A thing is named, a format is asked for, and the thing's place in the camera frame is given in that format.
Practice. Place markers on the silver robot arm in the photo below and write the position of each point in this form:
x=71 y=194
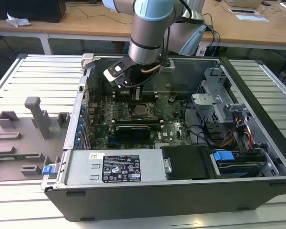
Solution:
x=147 y=31

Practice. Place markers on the CPU socket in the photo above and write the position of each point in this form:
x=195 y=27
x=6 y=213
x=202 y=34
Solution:
x=130 y=110

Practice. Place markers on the black RAM stick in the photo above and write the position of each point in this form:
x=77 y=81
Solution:
x=147 y=96

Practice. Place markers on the coin battery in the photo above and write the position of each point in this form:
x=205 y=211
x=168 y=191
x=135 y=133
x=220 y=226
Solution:
x=172 y=98

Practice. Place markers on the black graphics card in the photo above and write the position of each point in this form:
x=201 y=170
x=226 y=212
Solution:
x=133 y=133

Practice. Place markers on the green motherboard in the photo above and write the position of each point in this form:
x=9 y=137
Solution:
x=171 y=128

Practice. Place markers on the white power adapter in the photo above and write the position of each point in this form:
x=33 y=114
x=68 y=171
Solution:
x=201 y=51

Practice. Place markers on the wooden desk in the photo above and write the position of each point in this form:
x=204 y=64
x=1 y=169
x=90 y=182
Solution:
x=85 y=23

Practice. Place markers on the metal drive cage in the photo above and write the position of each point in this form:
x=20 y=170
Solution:
x=212 y=105

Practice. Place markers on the black plastic shroud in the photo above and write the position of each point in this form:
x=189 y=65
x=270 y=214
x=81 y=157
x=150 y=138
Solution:
x=186 y=162

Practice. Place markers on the silver power supply unit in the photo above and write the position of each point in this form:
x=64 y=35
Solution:
x=85 y=167

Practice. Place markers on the blue disk carrier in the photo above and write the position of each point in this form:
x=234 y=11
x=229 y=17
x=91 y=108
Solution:
x=222 y=155

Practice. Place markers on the white framed dark panel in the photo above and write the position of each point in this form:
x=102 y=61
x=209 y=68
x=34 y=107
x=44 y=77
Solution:
x=243 y=11

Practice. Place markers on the black PC case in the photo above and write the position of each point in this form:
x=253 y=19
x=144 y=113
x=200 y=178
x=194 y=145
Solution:
x=157 y=202

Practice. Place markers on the black box on desk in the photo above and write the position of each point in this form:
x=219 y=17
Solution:
x=26 y=9

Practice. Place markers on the blue case latch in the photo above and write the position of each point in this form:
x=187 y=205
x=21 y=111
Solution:
x=47 y=170

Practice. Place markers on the white paper sheet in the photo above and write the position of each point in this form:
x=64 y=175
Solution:
x=252 y=18

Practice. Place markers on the crumpled white paper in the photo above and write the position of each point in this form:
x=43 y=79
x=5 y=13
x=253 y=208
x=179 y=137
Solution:
x=16 y=21

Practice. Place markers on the grey parts rack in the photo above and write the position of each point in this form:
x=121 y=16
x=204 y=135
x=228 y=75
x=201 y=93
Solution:
x=19 y=143

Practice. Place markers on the green RAM stick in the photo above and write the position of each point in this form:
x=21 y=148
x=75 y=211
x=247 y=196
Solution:
x=14 y=157

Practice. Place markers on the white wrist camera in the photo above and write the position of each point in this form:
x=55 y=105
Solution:
x=115 y=71

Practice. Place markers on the small wrist camera box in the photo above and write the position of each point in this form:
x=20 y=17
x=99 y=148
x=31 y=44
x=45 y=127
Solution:
x=166 y=68

